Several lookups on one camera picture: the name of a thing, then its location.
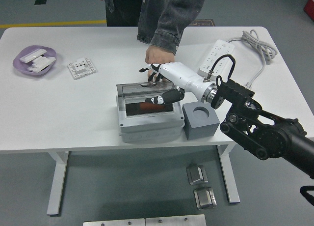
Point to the metal floor socket box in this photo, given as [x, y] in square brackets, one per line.
[195, 174]
[203, 199]

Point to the white table leg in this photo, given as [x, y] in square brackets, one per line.
[231, 181]
[57, 186]

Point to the person's left hand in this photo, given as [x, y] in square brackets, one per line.
[158, 55]

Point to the long white plastic bar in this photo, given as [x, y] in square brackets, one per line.
[32, 55]

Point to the white left table leg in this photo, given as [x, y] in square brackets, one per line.
[57, 186]

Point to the red object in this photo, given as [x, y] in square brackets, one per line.
[309, 6]

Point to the white square wall socket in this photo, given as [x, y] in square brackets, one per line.
[82, 68]

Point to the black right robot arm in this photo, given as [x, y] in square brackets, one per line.
[269, 135]

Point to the transparent hinged box lid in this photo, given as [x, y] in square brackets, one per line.
[132, 88]

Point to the white power strip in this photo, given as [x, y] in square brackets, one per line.
[219, 49]

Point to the white right table leg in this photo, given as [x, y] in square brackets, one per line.
[231, 181]

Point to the brown floor sign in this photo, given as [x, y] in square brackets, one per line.
[203, 23]

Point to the grey cube with round recess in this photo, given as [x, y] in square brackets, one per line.
[198, 131]

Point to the purple shallow dish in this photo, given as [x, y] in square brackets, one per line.
[19, 64]

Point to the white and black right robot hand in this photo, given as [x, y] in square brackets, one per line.
[181, 76]

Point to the person's left forearm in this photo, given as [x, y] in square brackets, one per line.
[171, 27]

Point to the black square floor marker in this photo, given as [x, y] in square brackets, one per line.
[40, 1]

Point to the white plastic switch part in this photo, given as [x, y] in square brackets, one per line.
[35, 68]
[46, 61]

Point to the grey electrical enclosure box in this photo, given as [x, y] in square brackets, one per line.
[147, 135]

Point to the person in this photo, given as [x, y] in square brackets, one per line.
[127, 7]

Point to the grey metal plate with screws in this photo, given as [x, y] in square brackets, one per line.
[112, 222]
[174, 221]

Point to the yellow floor tape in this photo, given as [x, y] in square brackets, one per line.
[61, 23]

